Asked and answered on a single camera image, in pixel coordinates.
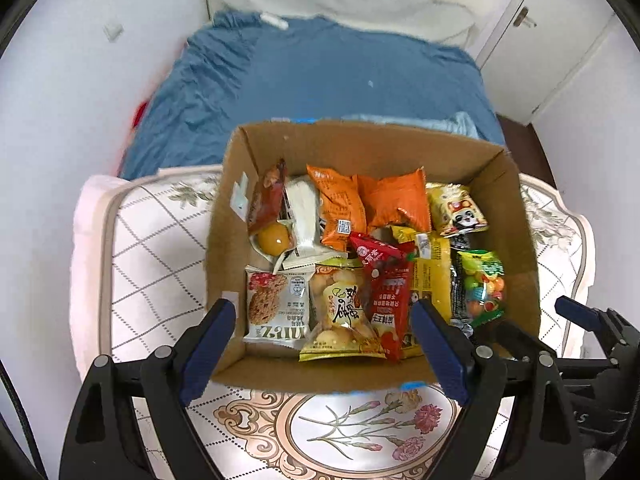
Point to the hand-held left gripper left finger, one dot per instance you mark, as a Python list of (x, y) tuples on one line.
[(207, 350)]

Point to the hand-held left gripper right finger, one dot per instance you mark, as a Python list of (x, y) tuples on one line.
[(440, 350)]

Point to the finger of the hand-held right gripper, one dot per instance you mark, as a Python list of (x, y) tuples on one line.
[(517, 337), (575, 308)]

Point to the red chili strip snack packet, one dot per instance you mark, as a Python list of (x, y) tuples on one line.
[(390, 300)]

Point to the white oat cookie packet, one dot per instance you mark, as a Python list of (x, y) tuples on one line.
[(275, 310)]

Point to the cardboard box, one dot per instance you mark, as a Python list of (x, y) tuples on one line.
[(360, 145)]

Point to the black snack packet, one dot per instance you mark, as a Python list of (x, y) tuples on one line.
[(457, 300)]

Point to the green colourful candy packet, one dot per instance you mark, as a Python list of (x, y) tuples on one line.
[(482, 285)]

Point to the large yellow snack packet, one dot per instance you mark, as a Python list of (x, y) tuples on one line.
[(432, 280)]

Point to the floral patterned table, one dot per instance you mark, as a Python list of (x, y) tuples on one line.
[(150, 260)]

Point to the yellow round biscuit packet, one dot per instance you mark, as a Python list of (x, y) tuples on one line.
[(335, 310)]

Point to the dark red snack packet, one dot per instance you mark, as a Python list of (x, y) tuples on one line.
[(372, 252)]

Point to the small yellow snack packet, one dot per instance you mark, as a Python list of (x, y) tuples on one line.
[(402, 234)]

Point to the yellow jelly cup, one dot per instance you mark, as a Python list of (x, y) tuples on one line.
[(274, 239)]

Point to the yellow panda print packet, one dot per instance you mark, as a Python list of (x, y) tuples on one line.
[(457, 210)]

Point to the plain orange snack packet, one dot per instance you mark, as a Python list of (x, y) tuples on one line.
[(395, 200)]

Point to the egg yolk snack packet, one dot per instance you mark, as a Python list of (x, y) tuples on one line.
[(267, 195)]

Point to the white bread snack packet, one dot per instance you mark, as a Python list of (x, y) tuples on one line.
[(305, 205)]

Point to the orange snack packet white label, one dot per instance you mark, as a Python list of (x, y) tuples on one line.
[(335, 200)]

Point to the light blue cloth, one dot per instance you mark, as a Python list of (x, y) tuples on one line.
[(460, 125)]

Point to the red cloth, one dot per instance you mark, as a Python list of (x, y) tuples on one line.
[(139, 114)]

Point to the white wardrobe door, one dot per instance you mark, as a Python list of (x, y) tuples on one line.
[(550, 60)]

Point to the blue bed sheet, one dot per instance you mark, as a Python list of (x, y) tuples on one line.
[(300, 75)]

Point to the small white remote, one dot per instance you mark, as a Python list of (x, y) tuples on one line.
[(274, 20)]

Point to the white pillow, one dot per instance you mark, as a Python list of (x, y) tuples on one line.
[(375, 0)]

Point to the white wall socket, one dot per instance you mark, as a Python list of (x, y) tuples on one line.
[(113, 30)]

